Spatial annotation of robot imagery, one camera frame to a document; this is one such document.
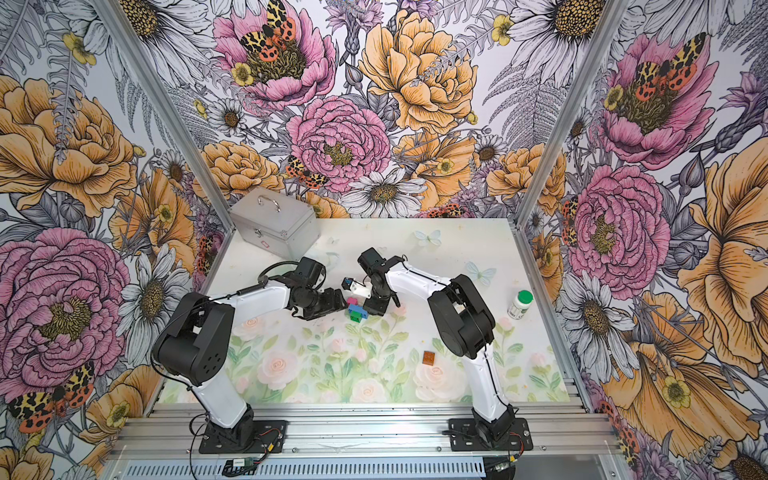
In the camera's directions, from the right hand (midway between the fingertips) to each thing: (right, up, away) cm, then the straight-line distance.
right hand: (379, 307), depth 96 cm
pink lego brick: (-9, +2, +1) cm, 9 cm away
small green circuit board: (-30, -31, -25) cm, 50 cm away
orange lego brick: (+14, -12, -11) cm, 22 cm away
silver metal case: (-35, +28, +6) cm, 45 cm away
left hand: (-14, -2, -2) cm, 14 cm away
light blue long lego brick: (-6, 0, -2) cm, 7 cm away
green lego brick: (-7, -3, -2) cm, 8 cm away
